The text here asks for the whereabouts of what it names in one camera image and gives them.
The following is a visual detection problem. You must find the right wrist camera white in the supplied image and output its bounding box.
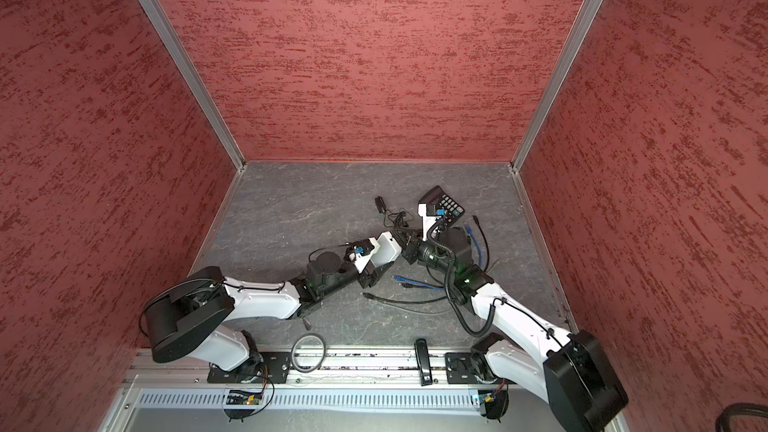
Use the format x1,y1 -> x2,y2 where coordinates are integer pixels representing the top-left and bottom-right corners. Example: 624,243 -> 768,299
417,203 -> 445,241

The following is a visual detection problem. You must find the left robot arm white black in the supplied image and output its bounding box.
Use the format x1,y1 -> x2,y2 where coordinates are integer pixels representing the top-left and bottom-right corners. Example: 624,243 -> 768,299
138,247 -> 392,372

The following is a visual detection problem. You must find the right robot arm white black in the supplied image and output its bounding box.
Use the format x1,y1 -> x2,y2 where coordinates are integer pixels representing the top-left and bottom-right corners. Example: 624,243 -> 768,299
394,224 -> 629,431

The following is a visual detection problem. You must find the black power adapter with cord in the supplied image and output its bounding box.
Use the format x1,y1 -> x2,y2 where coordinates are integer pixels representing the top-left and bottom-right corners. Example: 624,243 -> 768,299
374,196 -> 419,234

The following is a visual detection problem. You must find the black hose bottom right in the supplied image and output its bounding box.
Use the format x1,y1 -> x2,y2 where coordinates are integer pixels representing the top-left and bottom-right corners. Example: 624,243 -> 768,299
715,403 -> 768,432

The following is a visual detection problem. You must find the black clip handle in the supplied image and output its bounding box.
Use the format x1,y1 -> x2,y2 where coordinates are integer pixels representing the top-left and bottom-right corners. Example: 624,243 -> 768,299
414,338 -> 434,387

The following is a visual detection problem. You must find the black cable ring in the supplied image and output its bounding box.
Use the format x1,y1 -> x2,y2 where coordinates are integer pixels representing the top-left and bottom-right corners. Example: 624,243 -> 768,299
290,333 -> 327,374

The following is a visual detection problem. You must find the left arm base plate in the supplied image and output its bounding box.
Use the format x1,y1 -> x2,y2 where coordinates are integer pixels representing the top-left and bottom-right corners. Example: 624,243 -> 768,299
207,352 -> 291,386

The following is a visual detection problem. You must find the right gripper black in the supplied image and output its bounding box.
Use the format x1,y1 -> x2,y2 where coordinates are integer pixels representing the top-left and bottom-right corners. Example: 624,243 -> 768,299
391,227 -> 456,278

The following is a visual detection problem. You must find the black ethernet cable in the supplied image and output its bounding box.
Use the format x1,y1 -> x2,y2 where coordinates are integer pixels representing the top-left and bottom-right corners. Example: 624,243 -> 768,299
362,214 -> 491,307

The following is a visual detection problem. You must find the black calculator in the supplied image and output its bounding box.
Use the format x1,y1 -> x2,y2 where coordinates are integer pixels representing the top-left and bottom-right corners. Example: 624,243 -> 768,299
418,186 -> 465,227

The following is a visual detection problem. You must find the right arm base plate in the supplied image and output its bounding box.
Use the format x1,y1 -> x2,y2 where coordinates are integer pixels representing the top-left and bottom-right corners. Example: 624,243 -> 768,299
444,352 -> 502,385

